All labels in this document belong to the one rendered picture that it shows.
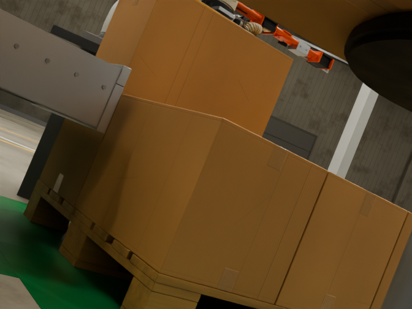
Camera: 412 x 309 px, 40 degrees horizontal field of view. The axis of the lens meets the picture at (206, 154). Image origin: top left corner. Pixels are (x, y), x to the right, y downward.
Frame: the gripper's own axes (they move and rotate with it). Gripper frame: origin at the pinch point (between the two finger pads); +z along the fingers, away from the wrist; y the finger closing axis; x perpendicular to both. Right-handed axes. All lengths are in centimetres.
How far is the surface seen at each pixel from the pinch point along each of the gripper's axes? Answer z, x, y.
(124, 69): 34, 64, 47
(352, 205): 79, 1, 59
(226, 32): 19.5, 27.6, 17.3
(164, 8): 18, 53, 21
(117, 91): 34, 64, 54
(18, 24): 34, 97, 49
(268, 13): 131, 91, 45
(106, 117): 34, 63, 62
